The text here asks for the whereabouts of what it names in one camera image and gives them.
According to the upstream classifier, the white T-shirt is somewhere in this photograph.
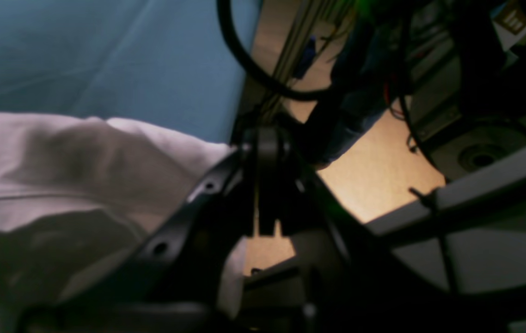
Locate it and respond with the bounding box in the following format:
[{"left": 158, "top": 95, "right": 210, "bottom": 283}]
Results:
[{"left": 0, "top": 112, "right": 246, "bottom": 333}]

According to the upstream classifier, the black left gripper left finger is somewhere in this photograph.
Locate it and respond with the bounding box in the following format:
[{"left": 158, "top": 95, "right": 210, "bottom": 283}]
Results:
[{"left": 16, "top": 129, "right": 263, "bottom": 333}]

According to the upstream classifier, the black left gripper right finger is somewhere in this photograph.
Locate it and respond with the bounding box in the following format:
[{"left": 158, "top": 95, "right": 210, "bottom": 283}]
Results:
[{"left": 263, "top": 128, "right": 526, "bottom": 333}]

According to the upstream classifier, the thick black cable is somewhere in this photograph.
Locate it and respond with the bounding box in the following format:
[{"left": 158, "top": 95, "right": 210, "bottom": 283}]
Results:
[{"left": 217, "top": 0, "right": 337, "bottom": 102}]

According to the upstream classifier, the teal table cloth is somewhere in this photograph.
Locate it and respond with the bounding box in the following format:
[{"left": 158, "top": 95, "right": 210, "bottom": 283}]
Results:
[{"left": 0, "top": 0, "right": 245, "bottom": 142}]

